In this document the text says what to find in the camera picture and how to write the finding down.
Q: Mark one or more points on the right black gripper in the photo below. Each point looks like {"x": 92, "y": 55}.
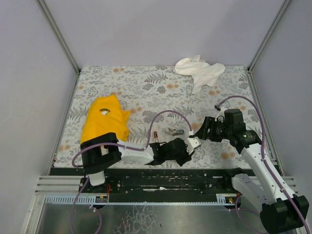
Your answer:
{"x": 208, "y": 129}

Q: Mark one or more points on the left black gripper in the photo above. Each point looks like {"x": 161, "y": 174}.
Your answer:
{"x": 180, "y": 148}

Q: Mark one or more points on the beige stapler magazine part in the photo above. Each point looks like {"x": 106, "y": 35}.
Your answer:
{"x": 175, "y": 132}

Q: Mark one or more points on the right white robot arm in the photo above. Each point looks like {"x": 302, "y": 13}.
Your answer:
{"x": 280, "y": 209}

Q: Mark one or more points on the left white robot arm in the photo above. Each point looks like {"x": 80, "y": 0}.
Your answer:
{"x": 104, "y": 151}

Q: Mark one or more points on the floral table mat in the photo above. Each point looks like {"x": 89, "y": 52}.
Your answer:
{"x": 157, "y": 98}

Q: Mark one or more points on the white crumpled cloth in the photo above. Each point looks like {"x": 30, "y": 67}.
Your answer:
{"x": 201, "y": 72}

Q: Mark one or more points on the yellow folded cloth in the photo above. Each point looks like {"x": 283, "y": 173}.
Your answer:
{"x": 105, "y": 115}

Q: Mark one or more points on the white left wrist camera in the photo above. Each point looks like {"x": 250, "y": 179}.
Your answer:
{"x": 192, "y": 144}

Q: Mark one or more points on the white slotted cable duct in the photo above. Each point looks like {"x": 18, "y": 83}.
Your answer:
{"x": 96, "y": 200}

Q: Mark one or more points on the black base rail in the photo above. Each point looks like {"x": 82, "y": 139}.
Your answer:
{"x": 151, "y": 185}

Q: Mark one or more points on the right aluminium frame post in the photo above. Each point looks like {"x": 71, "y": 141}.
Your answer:
{"x": 275, "y": 23}

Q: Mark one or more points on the aluminium frame post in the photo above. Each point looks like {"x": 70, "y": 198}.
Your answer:
{"x": 56, "y": 31}
{"x": 275, "y": 23}

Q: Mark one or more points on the left aluminium frame post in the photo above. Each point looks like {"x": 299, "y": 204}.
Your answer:
{"x": 56, "y": 31}

